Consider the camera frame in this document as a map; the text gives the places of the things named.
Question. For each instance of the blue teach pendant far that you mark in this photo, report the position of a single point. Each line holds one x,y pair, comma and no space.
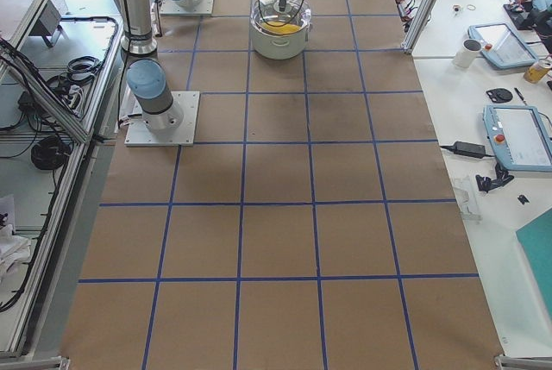
508,50

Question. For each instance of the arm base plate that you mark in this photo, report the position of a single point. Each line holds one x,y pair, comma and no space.
174,127
190,1

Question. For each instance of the black round puck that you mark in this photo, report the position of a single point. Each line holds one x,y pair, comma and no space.
499,95

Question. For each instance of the yellow corn cob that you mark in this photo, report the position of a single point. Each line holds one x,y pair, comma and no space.
280,28

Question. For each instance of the teal board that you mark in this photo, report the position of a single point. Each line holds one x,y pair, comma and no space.
535,239

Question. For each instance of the pale green cooking pot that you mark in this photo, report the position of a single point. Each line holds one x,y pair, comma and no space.
278,47

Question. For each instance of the black power brick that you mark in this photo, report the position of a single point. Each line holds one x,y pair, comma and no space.
469,149

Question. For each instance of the white crumpled cloth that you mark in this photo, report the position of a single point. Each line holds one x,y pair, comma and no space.
15,249

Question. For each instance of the blue teach pendant near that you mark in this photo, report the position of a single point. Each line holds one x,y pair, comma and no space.
518,137

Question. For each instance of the blue teach pendant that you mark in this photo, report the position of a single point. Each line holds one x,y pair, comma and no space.
508,50
518,137

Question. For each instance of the white mug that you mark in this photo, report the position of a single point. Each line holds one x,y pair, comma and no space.
468,52

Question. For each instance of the glass pot lid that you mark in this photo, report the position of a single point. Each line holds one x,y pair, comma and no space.
269,17

